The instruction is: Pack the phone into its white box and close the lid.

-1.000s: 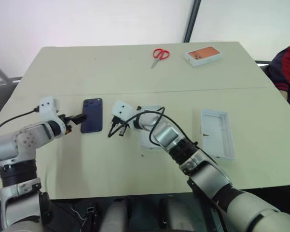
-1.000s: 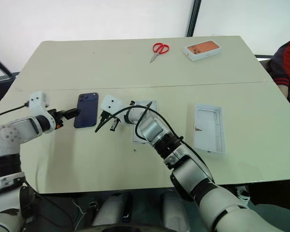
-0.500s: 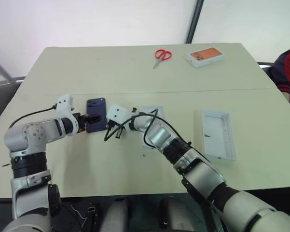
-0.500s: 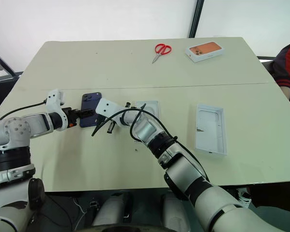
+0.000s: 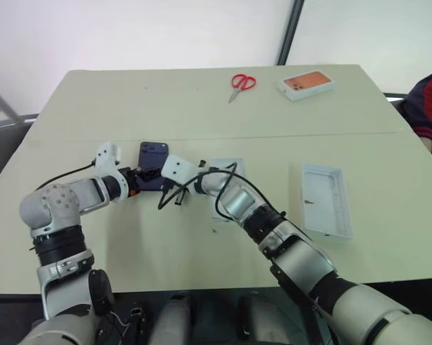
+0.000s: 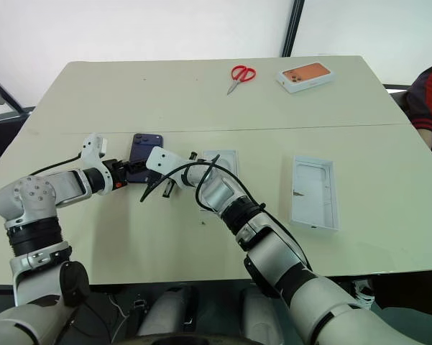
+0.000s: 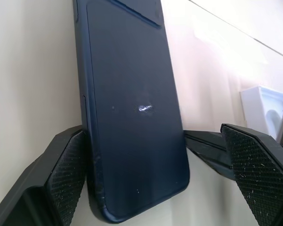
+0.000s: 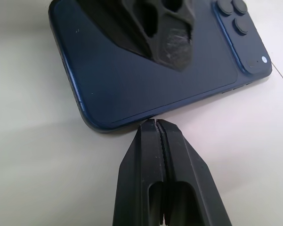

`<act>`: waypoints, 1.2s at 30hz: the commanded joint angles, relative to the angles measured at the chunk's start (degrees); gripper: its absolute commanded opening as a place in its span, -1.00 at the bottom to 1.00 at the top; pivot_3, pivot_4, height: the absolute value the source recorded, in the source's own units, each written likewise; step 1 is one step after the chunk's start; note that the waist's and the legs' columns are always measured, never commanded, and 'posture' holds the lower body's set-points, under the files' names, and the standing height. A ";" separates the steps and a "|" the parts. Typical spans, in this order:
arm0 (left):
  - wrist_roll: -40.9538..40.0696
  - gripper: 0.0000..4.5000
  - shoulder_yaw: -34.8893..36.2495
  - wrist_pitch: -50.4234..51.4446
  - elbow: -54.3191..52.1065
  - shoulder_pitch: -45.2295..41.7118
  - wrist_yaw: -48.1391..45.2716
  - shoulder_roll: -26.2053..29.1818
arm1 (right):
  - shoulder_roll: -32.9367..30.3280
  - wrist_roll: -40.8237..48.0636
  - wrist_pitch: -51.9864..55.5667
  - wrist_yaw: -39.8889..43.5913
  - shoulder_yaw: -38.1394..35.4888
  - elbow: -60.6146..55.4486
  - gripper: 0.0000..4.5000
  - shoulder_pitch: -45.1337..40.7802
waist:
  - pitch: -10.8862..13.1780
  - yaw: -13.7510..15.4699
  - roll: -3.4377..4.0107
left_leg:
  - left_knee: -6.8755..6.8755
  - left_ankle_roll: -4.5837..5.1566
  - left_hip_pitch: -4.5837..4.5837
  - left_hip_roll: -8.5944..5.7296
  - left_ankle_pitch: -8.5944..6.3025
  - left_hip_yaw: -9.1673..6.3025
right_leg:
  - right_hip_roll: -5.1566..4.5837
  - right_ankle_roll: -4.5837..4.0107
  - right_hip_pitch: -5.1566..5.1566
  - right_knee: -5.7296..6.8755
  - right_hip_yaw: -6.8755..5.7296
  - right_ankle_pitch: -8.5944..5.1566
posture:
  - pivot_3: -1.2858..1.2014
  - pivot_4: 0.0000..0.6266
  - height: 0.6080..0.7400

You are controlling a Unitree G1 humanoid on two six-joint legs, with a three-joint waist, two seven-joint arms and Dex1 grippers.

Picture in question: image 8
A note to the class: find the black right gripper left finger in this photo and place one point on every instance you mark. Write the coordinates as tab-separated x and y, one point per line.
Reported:
139	169

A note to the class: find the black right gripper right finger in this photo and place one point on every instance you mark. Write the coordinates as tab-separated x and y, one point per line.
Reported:
190	179

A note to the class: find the dark blue smartphone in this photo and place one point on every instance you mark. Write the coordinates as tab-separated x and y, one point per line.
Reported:
122	89

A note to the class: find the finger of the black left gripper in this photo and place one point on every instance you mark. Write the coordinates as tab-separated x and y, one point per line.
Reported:
131	30

